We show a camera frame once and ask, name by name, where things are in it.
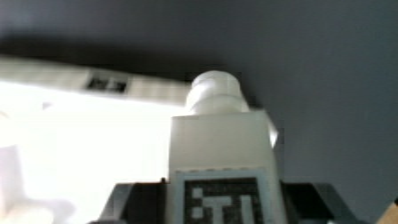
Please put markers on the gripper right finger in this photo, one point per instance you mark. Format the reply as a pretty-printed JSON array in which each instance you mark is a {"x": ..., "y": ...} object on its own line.
[{"x": 315, "y": 205}]

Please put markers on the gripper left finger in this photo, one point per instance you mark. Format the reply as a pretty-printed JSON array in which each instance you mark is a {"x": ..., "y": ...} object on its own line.
[{"x": 136, "y": 204}]

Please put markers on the white leg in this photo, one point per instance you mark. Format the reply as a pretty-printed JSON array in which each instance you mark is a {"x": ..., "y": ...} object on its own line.
[{"x": 225, "y": 186}]

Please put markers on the white square tabletop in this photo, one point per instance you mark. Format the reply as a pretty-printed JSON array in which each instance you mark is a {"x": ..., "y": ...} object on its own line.
[{"x": 84, "y": 137}]

